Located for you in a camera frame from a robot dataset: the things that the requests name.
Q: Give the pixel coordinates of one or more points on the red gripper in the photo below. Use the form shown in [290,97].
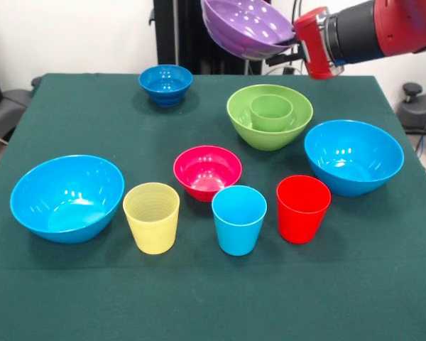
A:
[314,42]

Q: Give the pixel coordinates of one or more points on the large light blue bowl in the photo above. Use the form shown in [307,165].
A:
[67,199]
[353,160]

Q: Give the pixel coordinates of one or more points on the light blue cup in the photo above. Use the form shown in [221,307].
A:
[238,231]

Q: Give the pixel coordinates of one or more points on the purple bowl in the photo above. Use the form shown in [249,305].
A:
[248,28]

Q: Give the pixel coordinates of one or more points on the green bowl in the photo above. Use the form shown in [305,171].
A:
[270,140]

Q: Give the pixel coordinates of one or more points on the grey pedestal foot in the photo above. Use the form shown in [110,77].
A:
[7,110]
[419,110]

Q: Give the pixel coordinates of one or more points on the yellow cup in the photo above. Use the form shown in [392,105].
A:
[152,227]

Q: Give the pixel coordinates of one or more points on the red cup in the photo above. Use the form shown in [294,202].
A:
[300,216]

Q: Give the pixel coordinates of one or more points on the dark green tablecloth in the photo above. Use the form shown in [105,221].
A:
[213,295]

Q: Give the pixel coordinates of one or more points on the small dark blue bowl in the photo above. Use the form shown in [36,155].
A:
[165,83]

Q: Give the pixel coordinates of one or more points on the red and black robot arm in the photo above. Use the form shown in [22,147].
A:
[376,32]

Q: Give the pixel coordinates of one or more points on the pink bowl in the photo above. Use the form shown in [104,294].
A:
[206,170]

